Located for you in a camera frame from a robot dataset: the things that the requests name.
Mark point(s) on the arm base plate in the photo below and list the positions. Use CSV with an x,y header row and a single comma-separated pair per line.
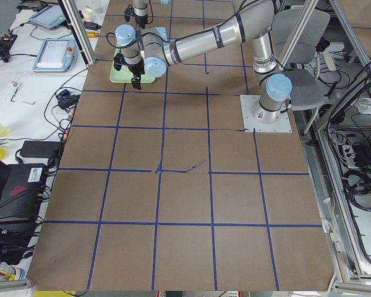
x,y
256,119

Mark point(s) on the white paper cup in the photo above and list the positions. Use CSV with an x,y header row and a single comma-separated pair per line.
x,y
87,14

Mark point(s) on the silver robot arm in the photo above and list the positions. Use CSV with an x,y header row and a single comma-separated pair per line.
x,y
142,12
148,51

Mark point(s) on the black power adapter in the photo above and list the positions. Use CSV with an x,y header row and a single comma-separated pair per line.
x,y
39,149

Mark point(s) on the light green plastic tray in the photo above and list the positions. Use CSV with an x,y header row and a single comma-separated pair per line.
x,y
120,73

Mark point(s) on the grey office chair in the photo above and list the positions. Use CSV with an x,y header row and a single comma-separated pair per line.
x,y
306,93

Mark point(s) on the blue teach pendant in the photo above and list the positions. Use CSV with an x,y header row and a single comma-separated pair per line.
x,y
55,55
50,17

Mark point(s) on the blue teach pendant far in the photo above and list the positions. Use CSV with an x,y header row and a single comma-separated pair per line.
x,y
50,17

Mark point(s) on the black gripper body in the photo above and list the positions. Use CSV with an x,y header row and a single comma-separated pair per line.
x,y
138,19
135,67

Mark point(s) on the black computer box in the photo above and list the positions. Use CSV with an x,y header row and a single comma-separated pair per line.
x,y
21,190

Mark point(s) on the blue teach pendant near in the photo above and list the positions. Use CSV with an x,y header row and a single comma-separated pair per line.
x,y
55,55

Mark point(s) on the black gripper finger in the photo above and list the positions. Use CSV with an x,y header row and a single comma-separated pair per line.
x,y
136,83

